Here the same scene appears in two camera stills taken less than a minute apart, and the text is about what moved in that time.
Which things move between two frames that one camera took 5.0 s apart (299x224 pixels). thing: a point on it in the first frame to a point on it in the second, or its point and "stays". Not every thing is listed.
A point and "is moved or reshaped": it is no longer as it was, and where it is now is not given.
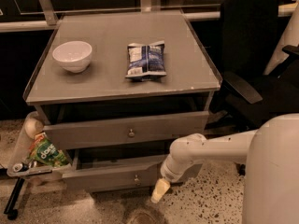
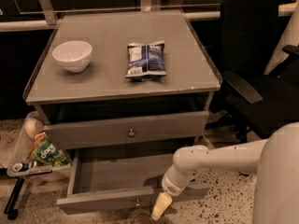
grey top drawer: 78,132 stays
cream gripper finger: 162,186 to 163,202
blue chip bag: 146,62 stays
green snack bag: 42,149 stays
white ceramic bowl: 73,55 stays
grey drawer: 112,170 is moved or reshaped
